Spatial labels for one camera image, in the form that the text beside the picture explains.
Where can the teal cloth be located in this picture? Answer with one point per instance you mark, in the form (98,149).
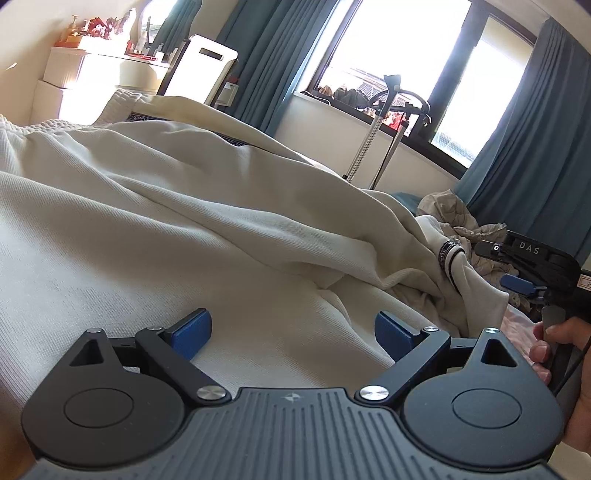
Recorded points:
(406,201)

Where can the garment steamer stand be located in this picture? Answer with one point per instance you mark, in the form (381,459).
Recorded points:
(383,115)

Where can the white dresser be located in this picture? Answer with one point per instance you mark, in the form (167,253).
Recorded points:
(87,78)

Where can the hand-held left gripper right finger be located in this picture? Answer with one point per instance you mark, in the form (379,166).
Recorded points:
(392,337)

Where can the cream white blanket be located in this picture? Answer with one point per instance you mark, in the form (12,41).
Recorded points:
(194,221)

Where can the cluster of red trinkets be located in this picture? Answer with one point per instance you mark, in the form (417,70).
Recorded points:
(99,27)

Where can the pink fleece garment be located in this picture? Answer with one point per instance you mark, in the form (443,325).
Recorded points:
(521,332)

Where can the teal curtain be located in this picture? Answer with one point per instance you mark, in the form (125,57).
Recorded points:
(268,60)
(178,21)
(521,138)

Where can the small white side shelf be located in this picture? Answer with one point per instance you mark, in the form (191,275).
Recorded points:
(228,94)

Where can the row of windowsill ornaments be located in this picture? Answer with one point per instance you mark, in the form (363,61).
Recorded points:
(346,97)

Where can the white garment with striped band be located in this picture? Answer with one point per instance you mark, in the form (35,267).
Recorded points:
(466,281)

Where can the dark framed window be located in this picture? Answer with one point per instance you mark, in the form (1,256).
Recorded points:
(415,60)

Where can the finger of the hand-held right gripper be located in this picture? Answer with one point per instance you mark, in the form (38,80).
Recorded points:
(492,249)
(519,283)

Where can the white textured pillow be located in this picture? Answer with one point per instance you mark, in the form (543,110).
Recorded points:
(124,104)

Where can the group of cosmetic bottles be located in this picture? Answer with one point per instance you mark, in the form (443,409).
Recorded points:
(147,46)

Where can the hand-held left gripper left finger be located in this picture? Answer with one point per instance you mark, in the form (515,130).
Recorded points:
(193,333)

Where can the person's right hand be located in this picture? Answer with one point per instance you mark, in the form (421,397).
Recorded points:
(541,353)

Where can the white chair back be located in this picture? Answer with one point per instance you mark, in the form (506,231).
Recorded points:
(198,69)

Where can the beige quilted blanket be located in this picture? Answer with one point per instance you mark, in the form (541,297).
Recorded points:
(471,221)

